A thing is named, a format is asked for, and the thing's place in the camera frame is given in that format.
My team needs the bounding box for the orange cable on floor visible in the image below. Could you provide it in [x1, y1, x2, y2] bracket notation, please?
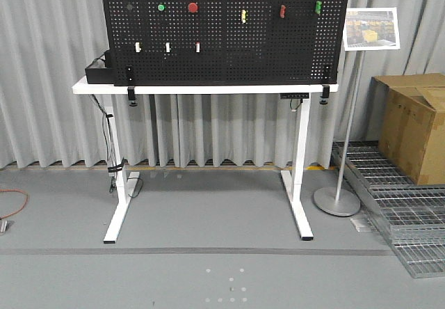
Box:
[0, 189, 30, 221]

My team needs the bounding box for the yellow toggle clamp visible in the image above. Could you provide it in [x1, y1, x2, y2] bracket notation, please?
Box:
[241, 10, 247, 24]

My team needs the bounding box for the red toggle clamp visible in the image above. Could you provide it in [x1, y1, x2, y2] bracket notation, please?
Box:
[280, 5, 286, 19]

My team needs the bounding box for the green toggle clamp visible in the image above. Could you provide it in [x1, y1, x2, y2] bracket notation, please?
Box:
[315, 1, 323, 15]

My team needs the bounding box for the right black pegboard clamp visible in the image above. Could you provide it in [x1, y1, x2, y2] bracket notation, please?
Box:
[319, 65, 331, 105]

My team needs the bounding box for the grey curtain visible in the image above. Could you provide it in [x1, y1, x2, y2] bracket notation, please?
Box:
[1, 0, 444, 168]

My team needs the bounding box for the metal floor grating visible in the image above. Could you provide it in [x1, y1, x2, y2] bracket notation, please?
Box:
[332, 141, 444, 278]

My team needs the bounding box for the framed photo sign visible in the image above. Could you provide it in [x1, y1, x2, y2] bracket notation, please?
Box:
[343, 7, 401, 52]

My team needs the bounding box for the black desk cable bundle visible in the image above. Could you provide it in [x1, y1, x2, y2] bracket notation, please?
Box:
[90, 94, 144, 198]

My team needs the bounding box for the black perforated pegboard panel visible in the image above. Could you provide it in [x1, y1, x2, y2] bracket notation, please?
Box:
[103, 0, 348, 86]

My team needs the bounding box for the desk height control panel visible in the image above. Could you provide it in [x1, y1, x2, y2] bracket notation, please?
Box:
[280, 93, 309, 100]

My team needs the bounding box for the black box on desk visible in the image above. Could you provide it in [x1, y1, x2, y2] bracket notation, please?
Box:
[85, 49, 114, 84]

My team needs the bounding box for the white standing desk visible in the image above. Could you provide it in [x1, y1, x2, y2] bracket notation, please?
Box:
[72, 77, 339, 241]

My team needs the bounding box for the black pegboard clamp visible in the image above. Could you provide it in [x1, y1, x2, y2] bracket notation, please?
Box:
[319, 65, 331, 105]
[125, 65, 138, 107]

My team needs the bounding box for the lower red push button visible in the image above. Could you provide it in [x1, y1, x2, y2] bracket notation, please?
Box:
[188, 2, 199, 13]

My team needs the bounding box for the grey metal floor bracket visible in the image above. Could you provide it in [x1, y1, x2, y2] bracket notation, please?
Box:
[0, 219, 14, 235]

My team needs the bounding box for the metal sign stand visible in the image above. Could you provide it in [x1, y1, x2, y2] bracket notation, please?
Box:
[314, 51, 365, 217]

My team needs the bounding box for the left black pegboard clamp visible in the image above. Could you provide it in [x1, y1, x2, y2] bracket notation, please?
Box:
[125, 65, 138, 107]

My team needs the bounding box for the brown cardboard box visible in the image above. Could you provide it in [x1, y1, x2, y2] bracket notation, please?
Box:
[373, 73, 444, 185]

